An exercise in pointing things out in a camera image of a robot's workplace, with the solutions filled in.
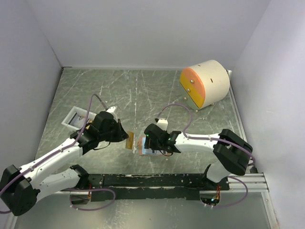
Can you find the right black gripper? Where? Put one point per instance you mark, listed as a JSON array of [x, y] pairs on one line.
[[148, 144]]

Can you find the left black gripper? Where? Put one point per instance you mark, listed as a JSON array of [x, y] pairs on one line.
[[121, 135]]

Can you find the gold credit card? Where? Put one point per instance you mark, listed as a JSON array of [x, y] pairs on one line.
[[130, 140]]

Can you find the brown leather card holder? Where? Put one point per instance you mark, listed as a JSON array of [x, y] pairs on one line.
[[147, 151]]

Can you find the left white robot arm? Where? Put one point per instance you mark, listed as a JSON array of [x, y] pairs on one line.
[[22, 187]]

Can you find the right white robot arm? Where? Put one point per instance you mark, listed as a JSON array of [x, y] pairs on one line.
[[232, 152]]

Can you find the cards stack in tray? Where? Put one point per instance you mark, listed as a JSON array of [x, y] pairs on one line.
[[77, 121]]

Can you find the white card tray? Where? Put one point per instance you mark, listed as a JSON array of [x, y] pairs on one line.
[[71, 113]]

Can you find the cream round drawer cabinet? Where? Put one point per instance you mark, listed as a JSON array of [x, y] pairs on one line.
[[204, 84]]

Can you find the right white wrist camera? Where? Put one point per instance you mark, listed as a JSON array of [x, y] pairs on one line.
[[161, 123]]

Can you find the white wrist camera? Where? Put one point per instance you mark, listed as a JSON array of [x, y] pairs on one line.
[[112, 110], [161, 123]]

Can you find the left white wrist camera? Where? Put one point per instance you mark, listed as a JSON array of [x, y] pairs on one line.
[[112, 110]]

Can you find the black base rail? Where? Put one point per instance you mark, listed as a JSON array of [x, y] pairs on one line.
[[152, 186]]

